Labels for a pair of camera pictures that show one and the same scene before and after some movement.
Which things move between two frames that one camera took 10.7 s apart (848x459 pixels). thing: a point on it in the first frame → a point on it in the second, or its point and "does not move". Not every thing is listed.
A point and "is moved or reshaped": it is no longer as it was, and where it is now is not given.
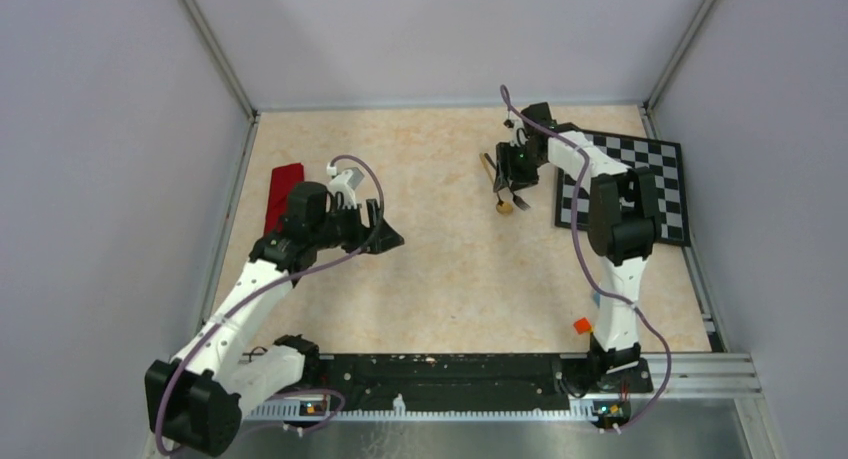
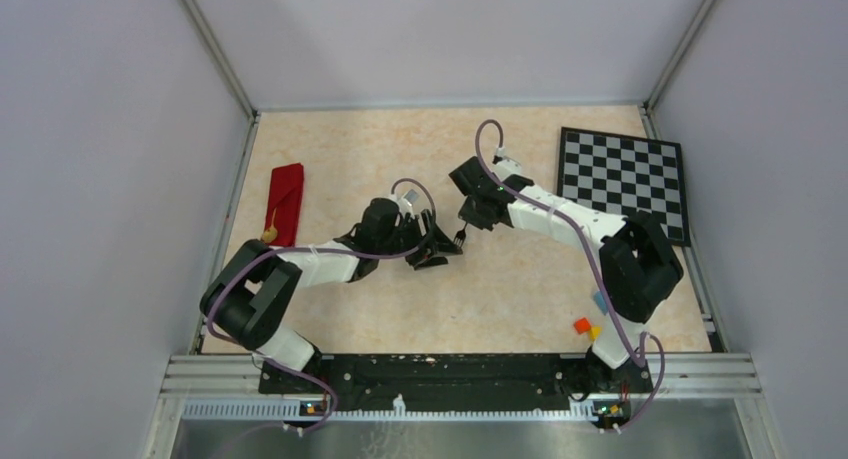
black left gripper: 362,233 → 434,255
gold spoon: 502,207 is moved or reshaped
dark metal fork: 516,199 is moved or reshaped
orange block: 582,325 does not move
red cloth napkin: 283,180 does not move
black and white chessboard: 663,157 does not move
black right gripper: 506,173 → 466,214
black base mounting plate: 356,382 does not move
